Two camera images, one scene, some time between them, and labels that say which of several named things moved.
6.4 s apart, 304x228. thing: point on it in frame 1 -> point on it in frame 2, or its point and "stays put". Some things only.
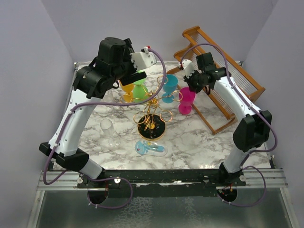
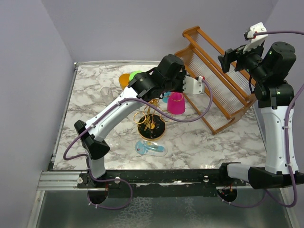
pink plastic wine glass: [186, 98] -> [175, 103]
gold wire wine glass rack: [151, 122] stays put
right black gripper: [196, 90] -> [231, 55]
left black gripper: [126, 79] -> [181, 75]
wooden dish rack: [210, 106] stays put
